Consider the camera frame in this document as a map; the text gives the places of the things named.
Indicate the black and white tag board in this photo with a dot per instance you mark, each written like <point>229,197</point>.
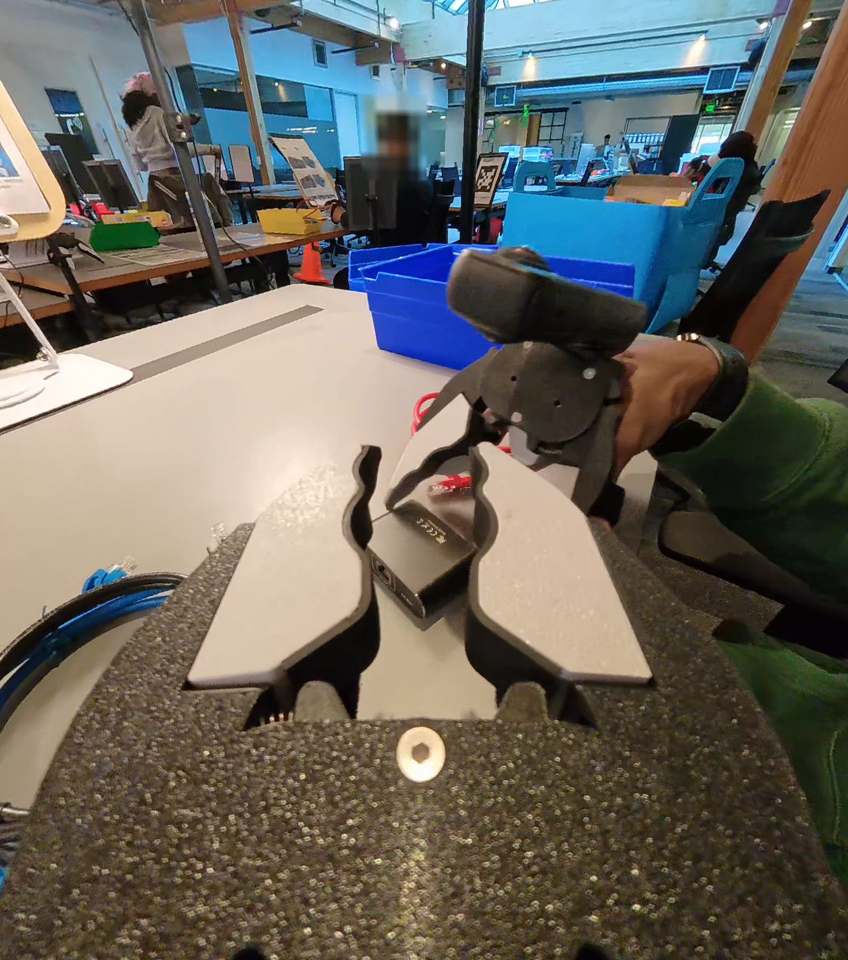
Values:
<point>487,177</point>

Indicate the black ethernet adapter hub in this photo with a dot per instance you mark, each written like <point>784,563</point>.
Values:
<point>417,555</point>

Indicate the person in green jacket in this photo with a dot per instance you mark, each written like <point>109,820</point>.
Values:
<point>784,585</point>

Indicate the wooden work table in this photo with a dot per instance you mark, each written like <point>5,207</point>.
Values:
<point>139,263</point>

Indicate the green box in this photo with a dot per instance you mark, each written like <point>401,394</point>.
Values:
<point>124,236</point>

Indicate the white sign board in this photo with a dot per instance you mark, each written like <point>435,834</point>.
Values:
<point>304,168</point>

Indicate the blue plastic bin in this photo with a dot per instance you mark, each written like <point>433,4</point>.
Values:
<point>424,308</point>

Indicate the yellow box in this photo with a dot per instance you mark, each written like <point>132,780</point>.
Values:
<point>289,221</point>

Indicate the orange traffic cone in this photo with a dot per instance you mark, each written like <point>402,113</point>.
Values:
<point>312,267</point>

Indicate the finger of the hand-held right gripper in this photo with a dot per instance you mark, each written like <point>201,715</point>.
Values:
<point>432,458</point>
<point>556,477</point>

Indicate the black metal pole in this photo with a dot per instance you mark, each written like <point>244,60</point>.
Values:
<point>472,120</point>
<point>184,165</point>

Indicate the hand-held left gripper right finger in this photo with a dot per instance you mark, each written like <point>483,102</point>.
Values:
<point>559,593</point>

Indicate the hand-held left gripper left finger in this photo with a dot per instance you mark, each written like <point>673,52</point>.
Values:
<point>289,593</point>

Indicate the person's right hand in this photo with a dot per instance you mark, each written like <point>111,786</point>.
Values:
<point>657,398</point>

